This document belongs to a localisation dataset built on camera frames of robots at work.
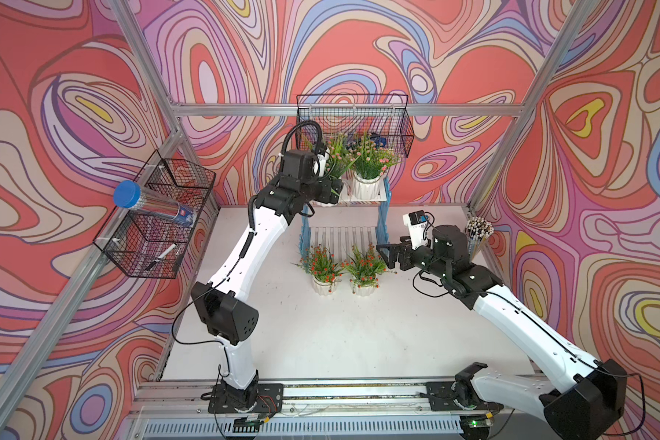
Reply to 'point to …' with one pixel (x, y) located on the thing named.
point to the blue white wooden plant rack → (348, 225)
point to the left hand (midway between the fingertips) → (331, 180)
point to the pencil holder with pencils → (478, 230)
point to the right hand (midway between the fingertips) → (390, 250)
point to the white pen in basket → (161, 257)
